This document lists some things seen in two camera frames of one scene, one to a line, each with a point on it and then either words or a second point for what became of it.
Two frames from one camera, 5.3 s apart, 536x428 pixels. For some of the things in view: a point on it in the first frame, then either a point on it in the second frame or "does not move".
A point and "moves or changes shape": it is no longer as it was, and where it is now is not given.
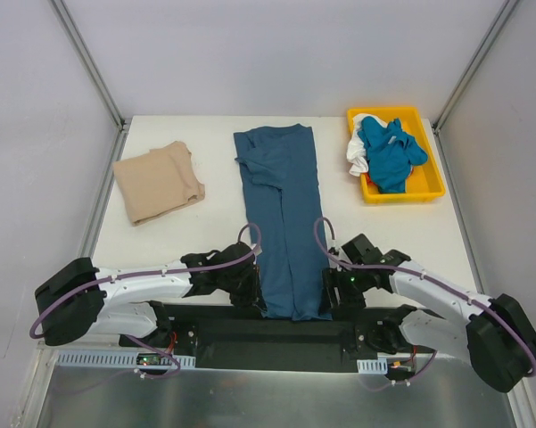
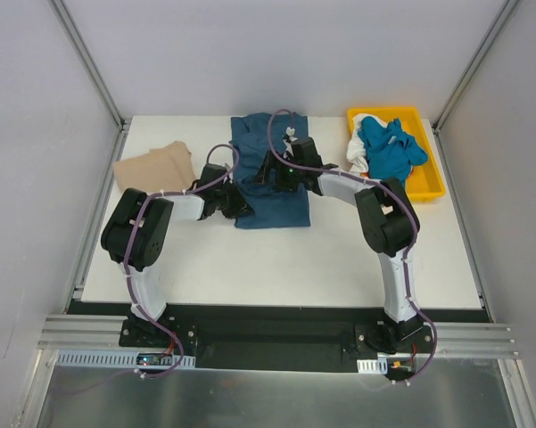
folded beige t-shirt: x=158 y=181 does not move
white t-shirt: x=357 y=152 does not move
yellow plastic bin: x=425 y=181 does not move
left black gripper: x=250 y=288 → x=237 y=204
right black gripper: x=339 y=290 → x=269 y=168
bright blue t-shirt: x=392 y=152 does not move
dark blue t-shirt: x=281 y=181 moves or changes shape
